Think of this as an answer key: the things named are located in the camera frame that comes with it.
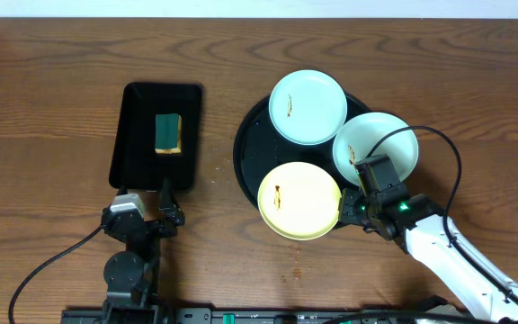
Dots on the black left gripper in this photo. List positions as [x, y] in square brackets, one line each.
[149, 223]

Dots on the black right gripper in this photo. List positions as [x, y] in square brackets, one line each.
[345, 213]

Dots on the green and yellow sponge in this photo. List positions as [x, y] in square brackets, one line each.
[168, 138]

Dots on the yellow plate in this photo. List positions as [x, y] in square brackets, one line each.
[299, 201]

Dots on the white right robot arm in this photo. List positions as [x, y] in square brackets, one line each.
[420, 229]

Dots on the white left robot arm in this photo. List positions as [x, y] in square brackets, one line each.
[132, 274]

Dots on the rectangular black tray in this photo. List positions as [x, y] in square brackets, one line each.
[135, 164]

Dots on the round black tray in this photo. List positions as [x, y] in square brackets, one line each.
[259, 148]

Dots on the pale green plate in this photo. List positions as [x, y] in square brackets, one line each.
[354, 141]

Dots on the light blue plate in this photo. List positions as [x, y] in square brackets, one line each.
[307, 107]

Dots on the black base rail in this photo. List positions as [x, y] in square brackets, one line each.
[206, 316]

